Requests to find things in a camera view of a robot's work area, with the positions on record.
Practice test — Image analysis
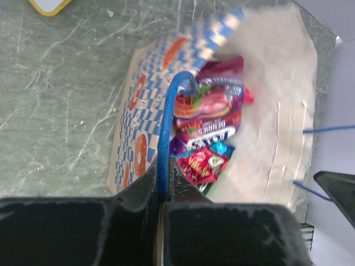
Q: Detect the purple Fox's berries candy bag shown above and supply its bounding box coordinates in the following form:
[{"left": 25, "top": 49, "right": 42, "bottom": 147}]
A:
[{"left": 169, "top": 56, "right": 254, "bottom": 155}]

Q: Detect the red small snack packet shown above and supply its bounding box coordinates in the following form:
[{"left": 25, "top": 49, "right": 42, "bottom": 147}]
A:
[{"left": 175, "top": 147, "right": 229, "bottom": 185}]

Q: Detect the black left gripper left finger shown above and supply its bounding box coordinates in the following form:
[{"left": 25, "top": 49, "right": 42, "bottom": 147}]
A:
[{"left": 1, "top": 165, "right": 157, "bottom": 265}]

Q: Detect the checkered blue paper bag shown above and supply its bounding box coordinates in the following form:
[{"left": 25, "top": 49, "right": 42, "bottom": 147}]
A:
[{"left": 107, "top": 4, "right": 320, "bottom": 211}]

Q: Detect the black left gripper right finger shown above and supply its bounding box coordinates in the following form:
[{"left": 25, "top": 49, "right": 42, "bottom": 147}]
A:
[{"left": 162, "top": 158, "right": 312, "bottom": 265}]

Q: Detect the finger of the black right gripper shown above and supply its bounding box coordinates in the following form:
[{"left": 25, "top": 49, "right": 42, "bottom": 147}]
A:
[{"left": 313, "top": 171, "right": 354, "bottom": 227}]

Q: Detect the yellow framed whiteboard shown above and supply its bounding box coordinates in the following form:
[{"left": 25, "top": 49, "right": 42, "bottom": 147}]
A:
[{"left": 29, "top": 0, "right": 72, "bottom": 17}]

